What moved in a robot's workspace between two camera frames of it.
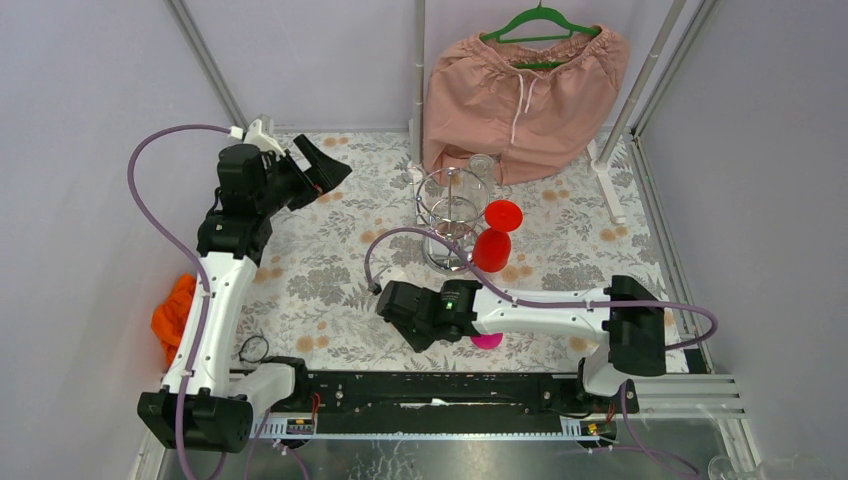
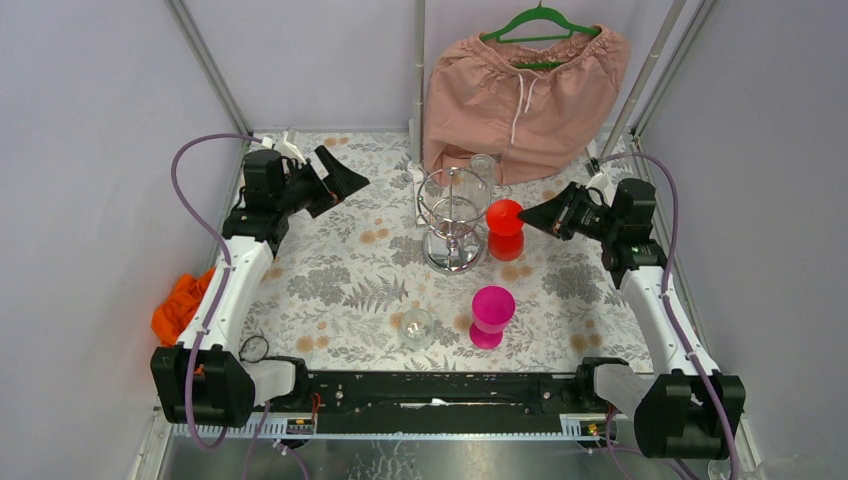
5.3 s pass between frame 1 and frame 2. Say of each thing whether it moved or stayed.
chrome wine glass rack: stayed
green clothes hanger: stayed
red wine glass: moved
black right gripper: moved
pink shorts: stayed
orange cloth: stayed
